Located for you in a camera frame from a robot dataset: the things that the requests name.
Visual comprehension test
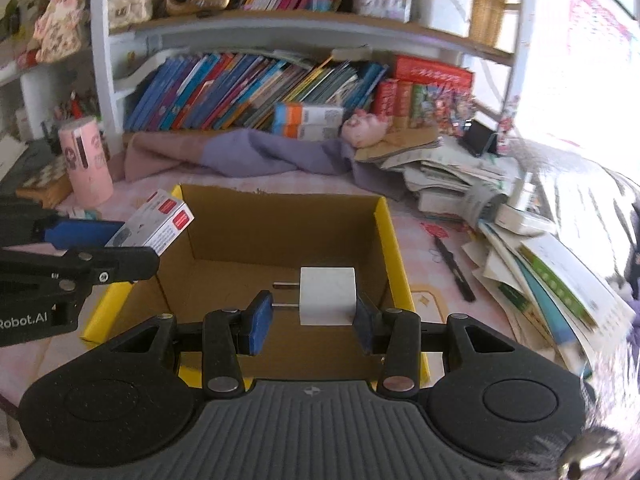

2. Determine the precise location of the wall poster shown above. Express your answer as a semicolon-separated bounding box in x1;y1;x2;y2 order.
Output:
567;0;640;91

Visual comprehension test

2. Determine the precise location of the white bookshelf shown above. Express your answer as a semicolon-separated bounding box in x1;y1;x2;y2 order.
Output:
90;0;538;136

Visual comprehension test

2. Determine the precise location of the pile of papers and booklets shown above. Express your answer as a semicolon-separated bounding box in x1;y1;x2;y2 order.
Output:
380;145;636;381

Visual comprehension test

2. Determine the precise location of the stack of tan booklets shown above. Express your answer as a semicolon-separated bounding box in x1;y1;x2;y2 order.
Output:
470;0;508;46

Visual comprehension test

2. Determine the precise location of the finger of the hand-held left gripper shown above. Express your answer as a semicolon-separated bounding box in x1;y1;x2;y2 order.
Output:
0;246;162;302
0;196;126;251

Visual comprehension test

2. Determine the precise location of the row of leaning colourful books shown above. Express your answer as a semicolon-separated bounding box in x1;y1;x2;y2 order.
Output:
122;52;391;133

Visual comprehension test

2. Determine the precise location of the small white box red label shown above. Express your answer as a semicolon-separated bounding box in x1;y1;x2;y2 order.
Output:
105;189;195;256

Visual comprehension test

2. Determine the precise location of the pink checked tablecloth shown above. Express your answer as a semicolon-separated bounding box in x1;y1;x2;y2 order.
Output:
0;160;531;411

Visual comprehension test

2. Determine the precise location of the cream quilted handbag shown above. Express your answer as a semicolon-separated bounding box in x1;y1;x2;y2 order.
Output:
107;0;152;29

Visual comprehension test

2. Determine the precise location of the flat red box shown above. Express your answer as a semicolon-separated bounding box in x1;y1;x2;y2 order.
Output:
392;55;475;88

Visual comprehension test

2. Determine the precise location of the pink pig plush toy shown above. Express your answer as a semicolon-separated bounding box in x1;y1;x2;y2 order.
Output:
341;111;392;148

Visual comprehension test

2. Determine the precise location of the white pen container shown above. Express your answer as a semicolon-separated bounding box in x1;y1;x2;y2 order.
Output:
412;0;473;38

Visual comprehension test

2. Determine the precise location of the row of red-spined books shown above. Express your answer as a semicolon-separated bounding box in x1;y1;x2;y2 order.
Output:
372;80;473;136

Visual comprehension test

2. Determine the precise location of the pink humidifier with stickers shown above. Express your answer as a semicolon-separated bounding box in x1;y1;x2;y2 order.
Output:
57;116;115;209

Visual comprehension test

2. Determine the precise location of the white cube plug adapter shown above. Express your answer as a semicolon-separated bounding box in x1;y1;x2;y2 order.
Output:
272;266;357;326

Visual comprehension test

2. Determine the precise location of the grey fur cuff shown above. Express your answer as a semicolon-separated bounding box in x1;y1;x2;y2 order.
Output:
500;375;640;480

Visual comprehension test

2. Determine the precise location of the silver metal button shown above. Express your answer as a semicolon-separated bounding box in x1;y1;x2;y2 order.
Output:
557;427;626;480

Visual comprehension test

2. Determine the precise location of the cup of pens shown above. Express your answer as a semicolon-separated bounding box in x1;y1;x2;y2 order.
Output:
52;91;101;123

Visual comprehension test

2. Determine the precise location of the white side shelf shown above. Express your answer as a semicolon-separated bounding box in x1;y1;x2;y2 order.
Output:
0;50;103;143

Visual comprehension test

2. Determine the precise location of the floral plush figure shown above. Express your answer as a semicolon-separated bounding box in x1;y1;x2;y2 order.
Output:
32;0;88;63

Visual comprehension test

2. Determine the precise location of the pink and purple cloth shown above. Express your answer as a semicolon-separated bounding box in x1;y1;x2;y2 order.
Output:
122;129;421;201

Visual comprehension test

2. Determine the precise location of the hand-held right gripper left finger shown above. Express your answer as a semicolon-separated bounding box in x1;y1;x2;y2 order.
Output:
102;290;275;395

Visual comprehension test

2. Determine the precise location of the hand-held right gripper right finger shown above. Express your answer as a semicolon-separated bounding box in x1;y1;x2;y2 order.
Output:
355;294;523;395

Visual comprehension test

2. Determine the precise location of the yellow cardboard box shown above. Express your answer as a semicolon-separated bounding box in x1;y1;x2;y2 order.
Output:
80;183;432;391

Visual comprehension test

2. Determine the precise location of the brown cardboard sheet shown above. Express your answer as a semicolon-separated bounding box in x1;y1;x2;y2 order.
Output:
355;125;443;163

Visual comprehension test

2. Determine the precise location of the black marker pen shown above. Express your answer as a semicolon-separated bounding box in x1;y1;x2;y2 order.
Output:
434;236;477;303

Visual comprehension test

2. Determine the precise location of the wooden chessboard box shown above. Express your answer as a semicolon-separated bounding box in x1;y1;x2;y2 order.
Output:
15;152;76;209

